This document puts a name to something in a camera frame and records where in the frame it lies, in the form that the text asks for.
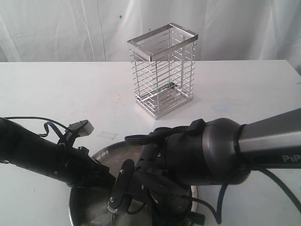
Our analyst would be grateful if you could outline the chrome wire utensil rack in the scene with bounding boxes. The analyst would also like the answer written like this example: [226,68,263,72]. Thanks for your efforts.
[127,23,198,120]

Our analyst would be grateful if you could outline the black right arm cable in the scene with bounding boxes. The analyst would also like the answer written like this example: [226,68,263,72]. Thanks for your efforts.
[213,164,301,225]

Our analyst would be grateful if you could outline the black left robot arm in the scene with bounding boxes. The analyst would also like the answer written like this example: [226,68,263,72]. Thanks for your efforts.
[0,118,116,190]

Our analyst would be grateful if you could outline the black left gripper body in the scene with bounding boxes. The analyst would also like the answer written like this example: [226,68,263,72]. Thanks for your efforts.
[68,163,116,190]

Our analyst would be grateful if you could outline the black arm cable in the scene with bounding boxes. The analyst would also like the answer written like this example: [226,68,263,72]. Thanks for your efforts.
[4,116,78,146]
[213,164,301,225]

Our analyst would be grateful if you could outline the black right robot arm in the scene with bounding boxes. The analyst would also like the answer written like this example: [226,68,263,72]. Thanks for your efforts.
[125,109,301,226]

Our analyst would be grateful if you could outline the round steel plate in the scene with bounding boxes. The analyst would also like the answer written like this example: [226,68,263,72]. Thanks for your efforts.
[69,141,154,226]

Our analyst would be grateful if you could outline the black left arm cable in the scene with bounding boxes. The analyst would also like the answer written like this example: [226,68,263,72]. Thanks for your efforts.
[4,116,78,146]

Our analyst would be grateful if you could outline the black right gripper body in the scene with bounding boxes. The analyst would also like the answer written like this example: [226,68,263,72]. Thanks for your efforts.
[129,141,205,226]

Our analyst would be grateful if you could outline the clear tape piece upper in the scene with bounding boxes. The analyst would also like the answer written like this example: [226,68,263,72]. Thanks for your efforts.
[97,131,117,140]

